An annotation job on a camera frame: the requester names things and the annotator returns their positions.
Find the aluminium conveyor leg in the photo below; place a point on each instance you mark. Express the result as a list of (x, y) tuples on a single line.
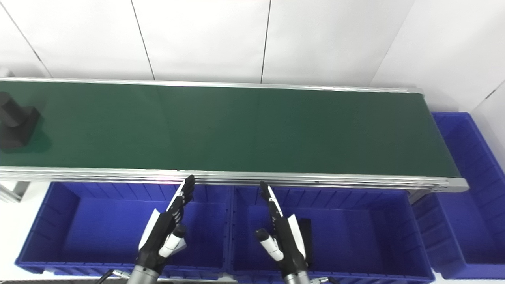
[(418, 195), (8, 193)]

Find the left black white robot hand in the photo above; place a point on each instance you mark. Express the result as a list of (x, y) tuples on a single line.
[(163, 232)]

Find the green conveyor belt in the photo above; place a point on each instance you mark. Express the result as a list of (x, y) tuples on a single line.
[(276, 180), (236, 130)]

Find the blue plastic bin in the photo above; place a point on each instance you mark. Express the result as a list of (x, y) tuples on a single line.
[(98, 228), (355, 236), (465, 221)]

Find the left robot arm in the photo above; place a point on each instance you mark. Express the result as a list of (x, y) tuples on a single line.
[(142, 277)]

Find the black cylinder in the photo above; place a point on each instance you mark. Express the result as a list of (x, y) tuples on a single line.
[(305, 236), (15, 126)]

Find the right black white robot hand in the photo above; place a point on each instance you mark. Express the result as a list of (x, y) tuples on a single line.
[(286, 236)]

